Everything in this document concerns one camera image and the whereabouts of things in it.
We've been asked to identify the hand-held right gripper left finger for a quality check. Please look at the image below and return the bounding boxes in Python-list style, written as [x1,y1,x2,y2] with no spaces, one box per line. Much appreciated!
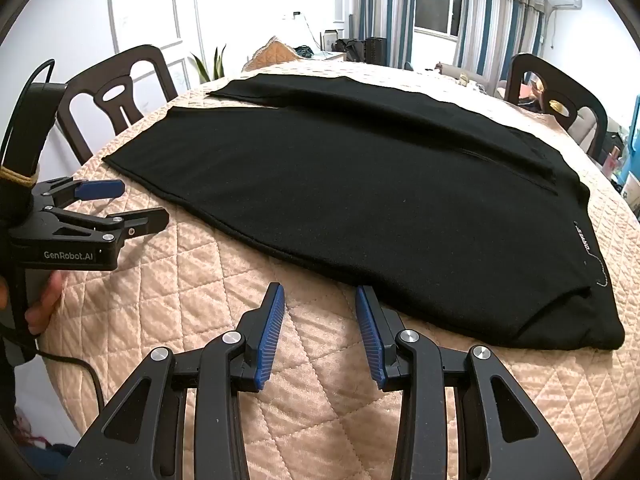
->
[60,282,286,480]

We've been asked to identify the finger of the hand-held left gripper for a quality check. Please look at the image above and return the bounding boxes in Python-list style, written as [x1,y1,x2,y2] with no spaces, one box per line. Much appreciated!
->
[37,206,171,244]
[34,178,125,209]

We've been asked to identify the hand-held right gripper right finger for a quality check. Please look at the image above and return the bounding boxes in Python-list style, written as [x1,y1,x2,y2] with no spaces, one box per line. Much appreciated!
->
[354,285,576,480]

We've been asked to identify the black pants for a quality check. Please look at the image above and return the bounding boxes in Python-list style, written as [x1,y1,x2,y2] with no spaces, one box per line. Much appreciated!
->
[102,74,626,352]

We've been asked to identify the person's left hand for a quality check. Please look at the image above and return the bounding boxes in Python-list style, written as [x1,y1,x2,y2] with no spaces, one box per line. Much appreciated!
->
[24,271,63,336]

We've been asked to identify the beige quilted table cover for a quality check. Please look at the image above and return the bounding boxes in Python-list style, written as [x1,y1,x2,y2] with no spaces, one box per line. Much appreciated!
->
[10,57,640,480]

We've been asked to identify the dark wooden chair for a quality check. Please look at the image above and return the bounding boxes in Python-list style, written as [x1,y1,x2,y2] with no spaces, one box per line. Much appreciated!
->
[504,53,608,163]
[56,45,178,166]

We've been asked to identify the green potted plant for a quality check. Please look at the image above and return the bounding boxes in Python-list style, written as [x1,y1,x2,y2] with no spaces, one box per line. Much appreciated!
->
[190,45,228,85]

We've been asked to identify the white panelled door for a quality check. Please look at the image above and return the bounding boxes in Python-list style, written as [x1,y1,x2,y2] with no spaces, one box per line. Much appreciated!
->
[107,0,201,111]

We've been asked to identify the orange quilted cushion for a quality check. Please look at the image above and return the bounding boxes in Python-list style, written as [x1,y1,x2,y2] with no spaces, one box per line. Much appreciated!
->
[241,36,303,72]

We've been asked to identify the black bag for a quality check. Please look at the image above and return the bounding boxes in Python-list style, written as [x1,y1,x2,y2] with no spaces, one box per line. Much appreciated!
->
[334,37,368,63]

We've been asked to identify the striped curtain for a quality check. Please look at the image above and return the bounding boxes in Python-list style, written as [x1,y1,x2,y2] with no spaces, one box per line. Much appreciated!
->
[452,0,546,86]
[350,0,418,68]

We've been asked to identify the black cable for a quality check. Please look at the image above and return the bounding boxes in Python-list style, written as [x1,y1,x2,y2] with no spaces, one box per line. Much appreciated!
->
[30,345,108,413]
[27,59,57,86]

